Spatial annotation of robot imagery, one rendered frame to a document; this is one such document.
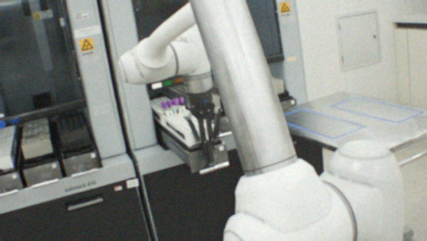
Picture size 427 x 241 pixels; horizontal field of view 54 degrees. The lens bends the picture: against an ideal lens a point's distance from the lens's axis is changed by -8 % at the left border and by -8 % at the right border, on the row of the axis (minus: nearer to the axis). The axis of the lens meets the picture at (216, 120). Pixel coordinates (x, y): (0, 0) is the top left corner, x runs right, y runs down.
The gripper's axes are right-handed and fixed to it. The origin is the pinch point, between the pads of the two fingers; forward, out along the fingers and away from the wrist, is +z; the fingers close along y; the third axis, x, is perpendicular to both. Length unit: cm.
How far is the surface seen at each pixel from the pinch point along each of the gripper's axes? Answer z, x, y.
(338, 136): -2.0, 25.0, -33.8
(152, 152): 6.4, -32.3, 12.6
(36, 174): 2, -30, 58
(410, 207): 80, -33, -124
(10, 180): 2, -30, 68
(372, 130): -2, 29, -45
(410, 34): 3, -131, -229
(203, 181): 23.6, -30.3, -5.1
